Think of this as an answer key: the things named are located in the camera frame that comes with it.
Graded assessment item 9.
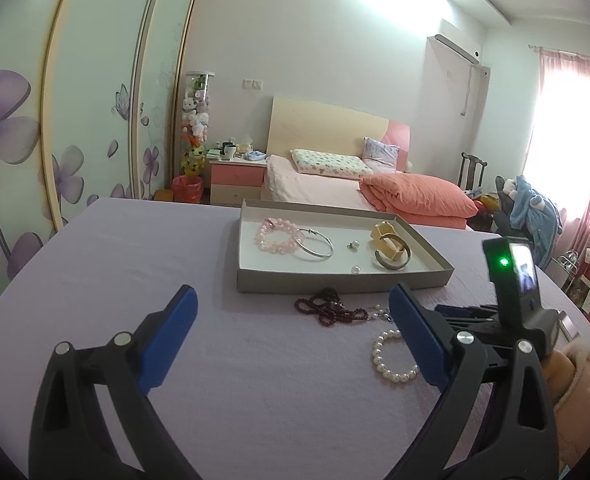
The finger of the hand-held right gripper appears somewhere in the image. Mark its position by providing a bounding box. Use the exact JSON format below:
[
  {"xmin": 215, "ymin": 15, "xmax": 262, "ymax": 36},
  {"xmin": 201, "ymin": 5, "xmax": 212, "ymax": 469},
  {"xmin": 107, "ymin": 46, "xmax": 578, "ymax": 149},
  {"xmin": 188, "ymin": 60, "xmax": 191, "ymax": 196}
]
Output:
[
  {"xmin": 434, "ymin": 303, "xmax": 501, "ymax": 322},
  {"xmin": 448, "ymin": 319, "xmax": 506, "ymax": 337}
]

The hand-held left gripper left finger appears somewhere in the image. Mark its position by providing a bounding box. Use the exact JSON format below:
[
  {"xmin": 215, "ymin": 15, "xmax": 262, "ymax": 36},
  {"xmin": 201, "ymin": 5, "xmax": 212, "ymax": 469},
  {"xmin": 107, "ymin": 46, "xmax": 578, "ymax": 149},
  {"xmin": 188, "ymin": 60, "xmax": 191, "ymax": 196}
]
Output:
[{"xmin": 29, "ymin": 284, "xmax": 201, "ymax": 480}]

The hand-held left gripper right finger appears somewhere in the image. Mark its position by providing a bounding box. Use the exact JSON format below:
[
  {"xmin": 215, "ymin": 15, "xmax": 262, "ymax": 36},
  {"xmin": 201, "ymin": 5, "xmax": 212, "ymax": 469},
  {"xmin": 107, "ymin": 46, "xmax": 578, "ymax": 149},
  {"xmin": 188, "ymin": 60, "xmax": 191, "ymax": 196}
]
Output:
[{"xmin": 388, "ymin": 282, "xmax": 559, "ymax": 480}]

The white pearl bracelet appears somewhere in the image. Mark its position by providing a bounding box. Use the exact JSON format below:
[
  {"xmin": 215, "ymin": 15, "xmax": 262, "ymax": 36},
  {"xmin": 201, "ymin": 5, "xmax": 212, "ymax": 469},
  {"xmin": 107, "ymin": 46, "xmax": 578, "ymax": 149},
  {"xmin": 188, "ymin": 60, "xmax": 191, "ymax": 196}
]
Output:
[{"xmin": 371, "ymin": 329, "xmax": 421, "ymax": 383}]

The dark cuff bangle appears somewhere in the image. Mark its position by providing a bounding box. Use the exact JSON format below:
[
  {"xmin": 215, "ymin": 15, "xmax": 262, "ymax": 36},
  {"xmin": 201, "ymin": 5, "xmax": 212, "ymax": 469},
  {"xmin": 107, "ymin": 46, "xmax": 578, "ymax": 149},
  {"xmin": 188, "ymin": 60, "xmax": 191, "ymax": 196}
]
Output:
[{"xmin": 373, "ymin": 240, "xmax": 412, "ymax": 271}]

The yellow bracelet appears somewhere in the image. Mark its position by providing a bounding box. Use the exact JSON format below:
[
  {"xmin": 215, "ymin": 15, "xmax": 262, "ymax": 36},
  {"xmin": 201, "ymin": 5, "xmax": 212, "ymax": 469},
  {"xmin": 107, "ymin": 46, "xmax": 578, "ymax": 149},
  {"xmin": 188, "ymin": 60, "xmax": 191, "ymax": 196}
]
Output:
[{"xmin": 370, "ymin": 221, "xmax": 410, "ymax": 256}]

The thin silver bangle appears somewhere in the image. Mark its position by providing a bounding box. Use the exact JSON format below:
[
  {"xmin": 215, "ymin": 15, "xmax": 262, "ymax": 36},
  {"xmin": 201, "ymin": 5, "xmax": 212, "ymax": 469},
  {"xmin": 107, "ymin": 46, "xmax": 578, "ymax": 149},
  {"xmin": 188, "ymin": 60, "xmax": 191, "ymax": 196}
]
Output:
[{"xmin": 289, "ymin": 227, "xmax": 335, "ymax": 262}]

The grey shallow cardboard tray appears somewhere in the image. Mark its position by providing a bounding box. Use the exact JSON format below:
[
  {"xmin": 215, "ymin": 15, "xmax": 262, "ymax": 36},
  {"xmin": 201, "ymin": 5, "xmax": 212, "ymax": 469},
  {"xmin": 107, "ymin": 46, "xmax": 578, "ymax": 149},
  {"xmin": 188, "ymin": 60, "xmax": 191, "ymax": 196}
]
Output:
[{"xmin": 236, "ymin": 198, "xmax": 455, "ymax": 294}]

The pink bead bracelet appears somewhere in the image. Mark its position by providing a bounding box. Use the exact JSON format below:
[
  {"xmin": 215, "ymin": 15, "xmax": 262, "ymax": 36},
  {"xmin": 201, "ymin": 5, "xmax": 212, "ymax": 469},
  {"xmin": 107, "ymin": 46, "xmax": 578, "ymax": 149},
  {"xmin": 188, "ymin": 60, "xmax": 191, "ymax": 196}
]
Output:
[{"xmin": 256, "ymin": 217, "xmax": 303, "ymax": 253}]

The person's right forearm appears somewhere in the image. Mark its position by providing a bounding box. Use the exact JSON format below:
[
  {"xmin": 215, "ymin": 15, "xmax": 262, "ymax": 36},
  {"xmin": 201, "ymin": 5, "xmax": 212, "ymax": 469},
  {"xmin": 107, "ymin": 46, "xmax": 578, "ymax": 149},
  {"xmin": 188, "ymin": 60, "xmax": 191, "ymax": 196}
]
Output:
[{"xmin": 550, "ymin": 345, "xmax": 590, "ymax": 477}]

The person's right hand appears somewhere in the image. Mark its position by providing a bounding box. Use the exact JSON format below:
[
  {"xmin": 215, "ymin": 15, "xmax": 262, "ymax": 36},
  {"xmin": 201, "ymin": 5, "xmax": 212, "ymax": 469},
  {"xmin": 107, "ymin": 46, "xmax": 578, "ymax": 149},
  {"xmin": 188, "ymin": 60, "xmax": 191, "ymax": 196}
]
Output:
[{"xmin": 544, "ymin": 347, "xmax": 577, "ymax": 402}]

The dark office chair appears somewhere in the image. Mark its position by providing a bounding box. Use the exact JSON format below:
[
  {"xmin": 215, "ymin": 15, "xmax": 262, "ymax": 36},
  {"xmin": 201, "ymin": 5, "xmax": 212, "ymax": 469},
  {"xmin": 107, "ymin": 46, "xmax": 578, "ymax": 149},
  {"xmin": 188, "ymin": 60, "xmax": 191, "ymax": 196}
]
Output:
[{"xmin": 492, "ymin": 176, "xmax": 531, "ymax": 238}]

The blue plush robe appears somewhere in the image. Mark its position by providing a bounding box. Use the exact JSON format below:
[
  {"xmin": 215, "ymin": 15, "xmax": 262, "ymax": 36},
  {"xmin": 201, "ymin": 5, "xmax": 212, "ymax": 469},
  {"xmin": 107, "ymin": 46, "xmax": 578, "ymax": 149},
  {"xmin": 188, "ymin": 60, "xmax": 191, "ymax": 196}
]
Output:
[{"xmin": 509, "ymin": 175, "xmax": 563, "ymax": 268}]

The purple tablecloth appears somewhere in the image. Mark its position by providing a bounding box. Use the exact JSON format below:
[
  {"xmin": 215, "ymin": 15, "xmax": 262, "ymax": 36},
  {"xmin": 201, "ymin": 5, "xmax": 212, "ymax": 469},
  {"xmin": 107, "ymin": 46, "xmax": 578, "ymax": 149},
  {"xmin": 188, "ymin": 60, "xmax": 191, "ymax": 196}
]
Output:
[{"xmin": 0, "ymin": 196, "xmax": 590, "ymax": 480}]

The colourful toy pile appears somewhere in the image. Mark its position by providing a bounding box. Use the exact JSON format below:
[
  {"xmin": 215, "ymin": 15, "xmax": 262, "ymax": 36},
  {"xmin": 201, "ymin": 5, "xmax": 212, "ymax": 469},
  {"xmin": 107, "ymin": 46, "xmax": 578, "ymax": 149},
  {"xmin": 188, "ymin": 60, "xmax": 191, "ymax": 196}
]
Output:
[{"xmin": 475, "ymin": 191, "xmax": 498, "ymax": 217}]

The dark wooden chair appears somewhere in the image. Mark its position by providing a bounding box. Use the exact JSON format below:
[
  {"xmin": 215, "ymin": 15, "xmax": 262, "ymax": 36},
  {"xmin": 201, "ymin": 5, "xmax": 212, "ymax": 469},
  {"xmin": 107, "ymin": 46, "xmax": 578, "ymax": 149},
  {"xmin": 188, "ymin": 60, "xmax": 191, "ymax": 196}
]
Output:
[{"xmin": 459, "ymin": 152, "xmax": 488, "ymax": 193}]

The orange quilt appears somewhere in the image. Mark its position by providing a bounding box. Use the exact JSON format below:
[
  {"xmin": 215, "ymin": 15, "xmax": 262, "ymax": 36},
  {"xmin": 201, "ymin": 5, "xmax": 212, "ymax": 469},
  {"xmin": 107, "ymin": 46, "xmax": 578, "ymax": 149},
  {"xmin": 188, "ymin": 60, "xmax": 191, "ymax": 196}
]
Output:
[{"xmin": 359, "ymin": 172, "xmax": 480, "ymax": 218}]

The pink curtain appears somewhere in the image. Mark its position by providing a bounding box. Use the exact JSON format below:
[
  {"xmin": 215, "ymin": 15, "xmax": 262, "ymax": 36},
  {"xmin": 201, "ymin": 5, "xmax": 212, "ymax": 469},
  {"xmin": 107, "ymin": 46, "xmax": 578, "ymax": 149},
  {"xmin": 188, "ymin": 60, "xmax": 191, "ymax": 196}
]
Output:
[{"xmin": 522, "ymin": 47, "xmax": 590, "ymax": 261}]

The red trash bin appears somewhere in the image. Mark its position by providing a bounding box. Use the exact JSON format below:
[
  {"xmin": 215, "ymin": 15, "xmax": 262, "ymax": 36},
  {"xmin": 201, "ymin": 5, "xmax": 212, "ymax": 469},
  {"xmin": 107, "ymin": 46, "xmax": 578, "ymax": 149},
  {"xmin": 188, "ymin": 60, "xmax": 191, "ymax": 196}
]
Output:
[{"xmin": 171, "ymin": 175, "xmax": 204, "ymax": 204}]

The pink and cream nightstand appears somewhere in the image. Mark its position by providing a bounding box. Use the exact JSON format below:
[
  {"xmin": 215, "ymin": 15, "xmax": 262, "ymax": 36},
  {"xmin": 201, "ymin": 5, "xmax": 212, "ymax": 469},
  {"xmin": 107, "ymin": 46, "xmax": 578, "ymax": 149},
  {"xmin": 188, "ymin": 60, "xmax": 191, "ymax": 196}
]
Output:
[{"xmin": 210, "ymin": 160, "xmax": 267, "ymax": 206}]

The lilac patterned pillow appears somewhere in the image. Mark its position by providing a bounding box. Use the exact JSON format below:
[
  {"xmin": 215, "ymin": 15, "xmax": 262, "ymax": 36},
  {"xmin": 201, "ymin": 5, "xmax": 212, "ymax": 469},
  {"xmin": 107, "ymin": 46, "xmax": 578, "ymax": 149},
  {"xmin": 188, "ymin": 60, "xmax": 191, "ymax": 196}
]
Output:
[{"xmin": 362, "ymin": 137, "xmax": 401, "ymax": 171}]

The bed with pink sheet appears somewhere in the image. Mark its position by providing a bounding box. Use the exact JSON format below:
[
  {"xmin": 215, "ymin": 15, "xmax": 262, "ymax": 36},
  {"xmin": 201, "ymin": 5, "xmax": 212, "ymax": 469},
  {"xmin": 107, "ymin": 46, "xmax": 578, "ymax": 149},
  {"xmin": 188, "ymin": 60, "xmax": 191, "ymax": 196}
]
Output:
[{"xmin": 261, "ymin": 155, "xmax": 471, "ymax": 231}]

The white floral pillow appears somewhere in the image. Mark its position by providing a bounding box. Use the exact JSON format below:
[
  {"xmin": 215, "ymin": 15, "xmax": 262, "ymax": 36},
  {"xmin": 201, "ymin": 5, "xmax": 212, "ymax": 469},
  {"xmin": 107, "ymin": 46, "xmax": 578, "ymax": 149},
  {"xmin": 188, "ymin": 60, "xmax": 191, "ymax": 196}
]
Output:
[{"xmin": 291, "ymin": 149, "xmax": 371, "ymax": 181}]

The plush toy display tube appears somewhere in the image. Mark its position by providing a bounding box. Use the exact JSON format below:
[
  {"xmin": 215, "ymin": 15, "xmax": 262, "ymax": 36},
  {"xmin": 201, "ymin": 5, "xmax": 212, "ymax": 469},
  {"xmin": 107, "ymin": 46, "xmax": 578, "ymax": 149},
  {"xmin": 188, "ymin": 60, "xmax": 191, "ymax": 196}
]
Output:
[{"xmin": 181, "ymin": 71, "xmax": 216, "ymax": 178}]

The cream and pink headboard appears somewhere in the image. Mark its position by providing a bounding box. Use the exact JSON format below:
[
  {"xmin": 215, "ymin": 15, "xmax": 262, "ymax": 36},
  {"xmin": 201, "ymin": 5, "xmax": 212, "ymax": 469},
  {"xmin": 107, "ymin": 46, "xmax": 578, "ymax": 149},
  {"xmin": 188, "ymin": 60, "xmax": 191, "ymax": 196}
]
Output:
[{"xmin": 265, "ymin": 94, "xmax": 411, "ymax": 173}]

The white air conditioner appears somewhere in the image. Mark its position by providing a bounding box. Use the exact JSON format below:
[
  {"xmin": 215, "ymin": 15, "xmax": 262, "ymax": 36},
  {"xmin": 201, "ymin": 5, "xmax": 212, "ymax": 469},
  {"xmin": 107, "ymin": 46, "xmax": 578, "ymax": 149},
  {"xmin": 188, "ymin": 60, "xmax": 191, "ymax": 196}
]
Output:
[{"xmin": 434, "ymin": 34, "xmax": 481, "ymax": 65}]

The flower print sliding wardrobe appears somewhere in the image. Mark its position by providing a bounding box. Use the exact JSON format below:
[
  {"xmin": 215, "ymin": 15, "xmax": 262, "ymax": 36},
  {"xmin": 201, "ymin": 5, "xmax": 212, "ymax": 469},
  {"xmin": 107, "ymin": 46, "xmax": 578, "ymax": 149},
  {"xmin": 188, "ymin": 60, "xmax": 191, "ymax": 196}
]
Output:
[{"xmin": 0, "ymin": 0, "xmax": 206, "ymax": 333}]

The dark red bead necklace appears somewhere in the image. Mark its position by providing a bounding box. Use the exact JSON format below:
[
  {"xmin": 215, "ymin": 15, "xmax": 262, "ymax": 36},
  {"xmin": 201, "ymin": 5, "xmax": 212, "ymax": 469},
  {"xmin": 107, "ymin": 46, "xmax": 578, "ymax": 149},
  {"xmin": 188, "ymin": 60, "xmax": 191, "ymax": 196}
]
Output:
[{"xmin": 295, "ymin": 287, "xmax": 371, "ymax": 328}]

